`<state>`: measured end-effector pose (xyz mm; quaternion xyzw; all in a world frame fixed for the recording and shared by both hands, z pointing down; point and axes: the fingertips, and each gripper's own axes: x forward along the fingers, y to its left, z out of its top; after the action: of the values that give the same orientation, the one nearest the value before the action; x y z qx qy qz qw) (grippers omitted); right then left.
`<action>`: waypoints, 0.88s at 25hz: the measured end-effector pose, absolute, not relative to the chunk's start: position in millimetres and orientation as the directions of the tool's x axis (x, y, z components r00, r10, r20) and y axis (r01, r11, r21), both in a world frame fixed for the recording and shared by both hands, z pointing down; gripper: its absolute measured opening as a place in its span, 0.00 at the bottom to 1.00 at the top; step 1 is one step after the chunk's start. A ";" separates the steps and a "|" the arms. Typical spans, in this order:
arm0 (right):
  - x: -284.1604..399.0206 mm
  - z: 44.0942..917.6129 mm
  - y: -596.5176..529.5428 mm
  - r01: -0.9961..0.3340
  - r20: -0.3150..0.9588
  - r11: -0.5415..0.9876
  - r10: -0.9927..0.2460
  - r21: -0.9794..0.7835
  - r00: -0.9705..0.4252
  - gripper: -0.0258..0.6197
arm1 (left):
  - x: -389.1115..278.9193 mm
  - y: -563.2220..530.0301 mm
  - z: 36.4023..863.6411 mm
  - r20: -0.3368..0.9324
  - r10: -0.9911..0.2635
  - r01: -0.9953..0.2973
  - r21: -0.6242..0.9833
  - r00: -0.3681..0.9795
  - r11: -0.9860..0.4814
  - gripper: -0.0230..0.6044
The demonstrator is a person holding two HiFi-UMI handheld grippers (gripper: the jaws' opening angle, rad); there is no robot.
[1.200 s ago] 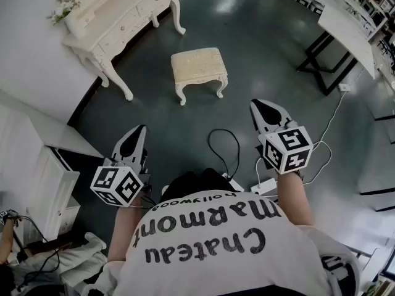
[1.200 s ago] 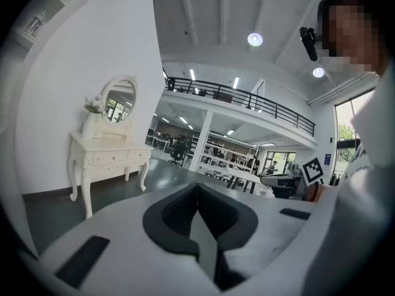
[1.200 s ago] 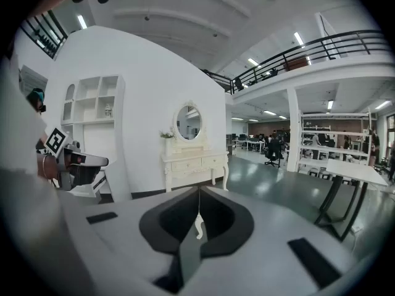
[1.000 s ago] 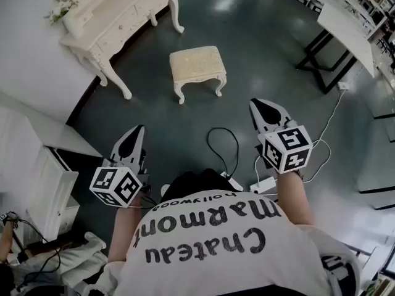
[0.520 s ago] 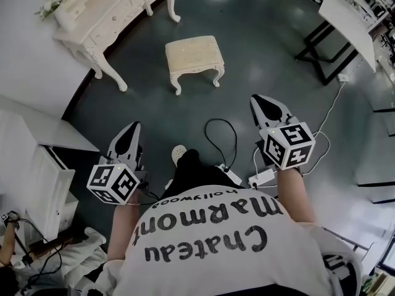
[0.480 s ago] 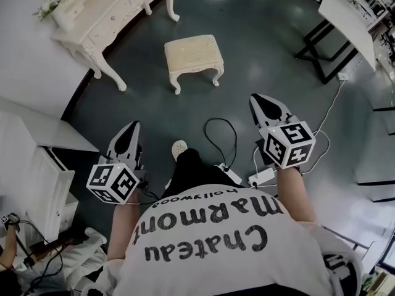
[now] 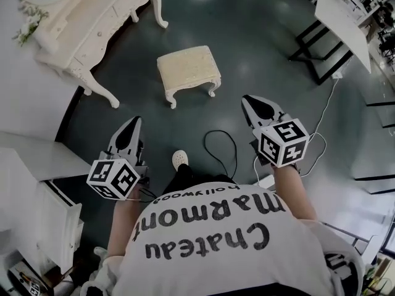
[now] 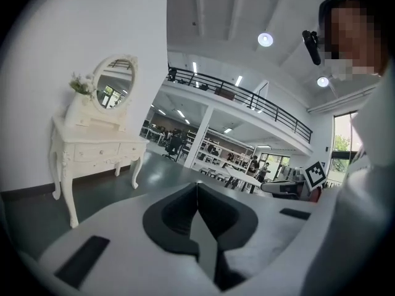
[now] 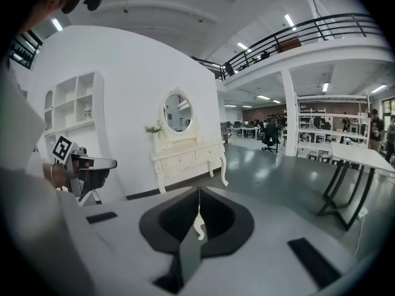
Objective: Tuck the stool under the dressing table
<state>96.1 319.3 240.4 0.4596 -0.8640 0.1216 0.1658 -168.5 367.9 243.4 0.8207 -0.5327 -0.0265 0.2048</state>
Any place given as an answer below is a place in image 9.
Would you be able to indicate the white ornate table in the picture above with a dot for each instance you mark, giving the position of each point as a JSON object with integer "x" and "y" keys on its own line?
{"x": 182, "y": 159}

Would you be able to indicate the oval mirror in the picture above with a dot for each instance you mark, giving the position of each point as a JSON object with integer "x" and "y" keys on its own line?
{"x": 177, "y": 113}

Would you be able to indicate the person's left forearm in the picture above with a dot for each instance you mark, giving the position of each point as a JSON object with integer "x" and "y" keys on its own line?
{"x": 46, "y": 173}

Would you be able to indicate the black-legged white table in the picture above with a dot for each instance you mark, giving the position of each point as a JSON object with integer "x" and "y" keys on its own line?
{"x": 361, "y": 156}

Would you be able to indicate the white printed t-shirt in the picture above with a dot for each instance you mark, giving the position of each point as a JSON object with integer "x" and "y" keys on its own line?
{"x": 18, "y": 128}

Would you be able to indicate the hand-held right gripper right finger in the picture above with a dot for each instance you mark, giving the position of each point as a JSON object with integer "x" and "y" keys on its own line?
{"x": 277, "y": 251}

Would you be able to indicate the white shelving rack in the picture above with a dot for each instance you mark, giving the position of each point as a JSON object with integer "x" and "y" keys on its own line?
{"x": 333, "y": 97}

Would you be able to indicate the white wall shelf unit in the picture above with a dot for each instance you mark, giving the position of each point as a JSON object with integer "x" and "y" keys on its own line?
{"x": 69, "y": 109}

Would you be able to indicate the brown mezzanine cabinet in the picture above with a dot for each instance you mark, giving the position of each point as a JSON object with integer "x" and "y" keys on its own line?
{"x": 288, "y": 45}

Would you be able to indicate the group of seated people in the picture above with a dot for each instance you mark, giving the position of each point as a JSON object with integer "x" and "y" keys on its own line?
{"x": 273, "y": 120}

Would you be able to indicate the black office chair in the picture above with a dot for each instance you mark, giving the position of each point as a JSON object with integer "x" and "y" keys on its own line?
{"x": 271, "y": 133}

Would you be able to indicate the black-framed window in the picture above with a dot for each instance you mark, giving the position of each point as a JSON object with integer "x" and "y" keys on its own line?
{"x": 389, "y": 109}

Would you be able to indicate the white flower bouquet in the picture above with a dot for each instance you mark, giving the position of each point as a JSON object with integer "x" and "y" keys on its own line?
{"x": 152, "y": 129}

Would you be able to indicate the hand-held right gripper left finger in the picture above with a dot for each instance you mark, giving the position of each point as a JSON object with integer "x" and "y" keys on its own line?
{"x": 129, "y": 242}

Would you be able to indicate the black mezzanine railing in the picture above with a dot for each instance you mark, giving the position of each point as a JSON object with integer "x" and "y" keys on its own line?
{"x": 345, "y": 16}

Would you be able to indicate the white office desks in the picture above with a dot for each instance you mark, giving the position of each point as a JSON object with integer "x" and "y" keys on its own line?
{"x": 243, "y": 131}

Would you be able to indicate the tall white vase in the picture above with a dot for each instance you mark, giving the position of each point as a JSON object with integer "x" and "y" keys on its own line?
{"x": 156, "y": 142}

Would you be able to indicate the small white figurine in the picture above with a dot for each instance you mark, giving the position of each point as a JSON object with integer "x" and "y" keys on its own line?
{"x": 88, "y": 111}

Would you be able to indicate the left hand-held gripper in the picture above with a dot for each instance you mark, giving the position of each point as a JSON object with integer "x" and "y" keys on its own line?
{"x": 63, "y": 150}

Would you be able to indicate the ceiling strip light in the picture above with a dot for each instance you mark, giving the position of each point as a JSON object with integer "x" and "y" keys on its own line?
{"x": 289, "y": 20}
{"x": 57, "y": 24}
{"x": 325, "y": 87}
{"x": 243, "y": 46}
{"x": 379, "y": 88}

